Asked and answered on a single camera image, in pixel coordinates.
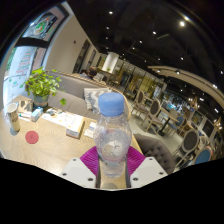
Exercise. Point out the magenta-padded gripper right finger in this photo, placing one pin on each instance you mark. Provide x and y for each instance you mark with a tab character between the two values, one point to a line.
148	170

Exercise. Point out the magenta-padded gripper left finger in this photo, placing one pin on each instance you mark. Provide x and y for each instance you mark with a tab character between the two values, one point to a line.
77	171

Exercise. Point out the clear blue-capped water bottle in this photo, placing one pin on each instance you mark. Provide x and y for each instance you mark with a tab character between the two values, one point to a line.
112	140

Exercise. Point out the white and orange tissue box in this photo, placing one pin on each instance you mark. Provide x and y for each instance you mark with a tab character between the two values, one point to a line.
75	128

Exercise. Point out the flat round red coaster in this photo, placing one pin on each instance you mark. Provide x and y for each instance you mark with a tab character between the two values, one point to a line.
32	137

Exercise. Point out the group of grey dining chairs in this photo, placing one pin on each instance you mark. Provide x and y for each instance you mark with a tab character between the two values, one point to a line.
155	108

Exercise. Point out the small blue white box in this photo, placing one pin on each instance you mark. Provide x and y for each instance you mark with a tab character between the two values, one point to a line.
36	114

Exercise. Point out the grey white chevron pillow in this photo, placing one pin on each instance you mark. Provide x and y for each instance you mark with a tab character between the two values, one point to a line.
91	98

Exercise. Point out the white mug with black lettering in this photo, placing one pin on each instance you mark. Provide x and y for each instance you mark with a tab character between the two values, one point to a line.
13	116

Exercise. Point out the grey curved sofa bench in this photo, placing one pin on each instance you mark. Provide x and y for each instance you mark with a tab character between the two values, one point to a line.
71	86

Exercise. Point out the green potted plant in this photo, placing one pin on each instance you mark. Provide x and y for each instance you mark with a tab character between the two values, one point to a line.
41	85

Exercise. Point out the person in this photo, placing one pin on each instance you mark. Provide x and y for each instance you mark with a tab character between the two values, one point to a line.
90	72

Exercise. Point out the white round column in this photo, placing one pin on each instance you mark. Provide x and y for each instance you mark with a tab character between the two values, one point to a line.
110	62

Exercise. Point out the food picture window poster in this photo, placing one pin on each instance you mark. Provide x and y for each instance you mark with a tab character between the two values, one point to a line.
45	25

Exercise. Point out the group of ceiling spot lights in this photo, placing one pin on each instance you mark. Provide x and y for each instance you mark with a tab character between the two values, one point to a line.
182	23

